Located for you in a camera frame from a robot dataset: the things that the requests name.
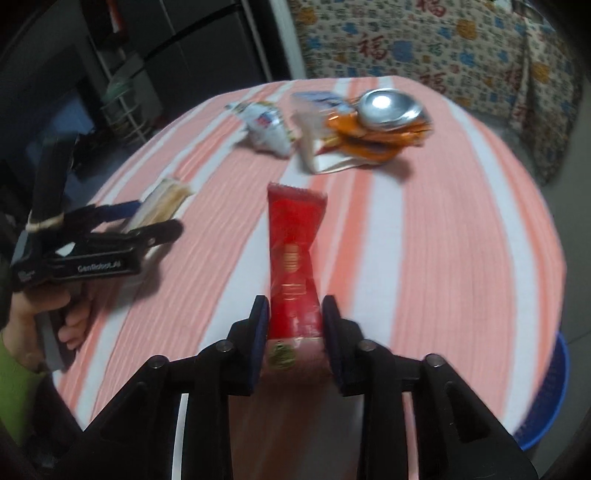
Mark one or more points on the pink white striped tablecloth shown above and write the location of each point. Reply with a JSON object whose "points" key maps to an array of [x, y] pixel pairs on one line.
{"points": [[449, 249]]}

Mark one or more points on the white milk candy bag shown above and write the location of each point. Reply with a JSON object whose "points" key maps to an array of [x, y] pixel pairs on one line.
{"points": [[265, 127]]}

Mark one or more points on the orange snack bag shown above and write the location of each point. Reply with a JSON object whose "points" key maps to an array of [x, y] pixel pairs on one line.
{"points": [[347, 133]]}

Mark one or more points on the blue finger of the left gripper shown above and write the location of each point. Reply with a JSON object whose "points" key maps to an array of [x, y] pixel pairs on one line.
{"points": [[139, 238], [91, 216]]}

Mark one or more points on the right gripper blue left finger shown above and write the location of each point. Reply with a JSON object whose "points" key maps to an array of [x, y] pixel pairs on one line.
{"points": [[179, 408]]}

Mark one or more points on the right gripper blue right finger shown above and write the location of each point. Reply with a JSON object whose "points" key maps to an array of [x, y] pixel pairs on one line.
{"points": [[458, 437]]}

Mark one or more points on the left human hand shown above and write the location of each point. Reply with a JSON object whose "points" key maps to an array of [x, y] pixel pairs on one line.
{"points": [[20, 334]]}

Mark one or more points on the green sleeved left forearm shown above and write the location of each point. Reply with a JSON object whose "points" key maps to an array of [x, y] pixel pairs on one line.
{"points": [[19, 386]]}

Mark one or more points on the blue plastic trash basket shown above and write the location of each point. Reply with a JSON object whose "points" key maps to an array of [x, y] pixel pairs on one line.
{"points": [[549, 399]]}

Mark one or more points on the patterned chinese character cloth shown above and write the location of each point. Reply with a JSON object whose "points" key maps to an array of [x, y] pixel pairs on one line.
{"points": [[490, 59]]}

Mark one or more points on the beige long snack wrapper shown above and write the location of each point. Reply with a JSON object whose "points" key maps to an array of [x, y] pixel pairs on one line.
{"points": [[160, 204]]}

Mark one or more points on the red snack wrapper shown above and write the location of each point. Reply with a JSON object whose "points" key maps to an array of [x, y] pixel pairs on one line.
{"points": [[295, 345]]}

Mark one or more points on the white red paper carton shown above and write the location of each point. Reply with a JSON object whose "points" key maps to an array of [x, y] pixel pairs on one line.
{"points": [[317, 155]]}

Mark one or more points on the white wire storage rack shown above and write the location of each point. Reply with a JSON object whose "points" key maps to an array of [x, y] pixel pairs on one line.
{"points": [[120, 107]]}

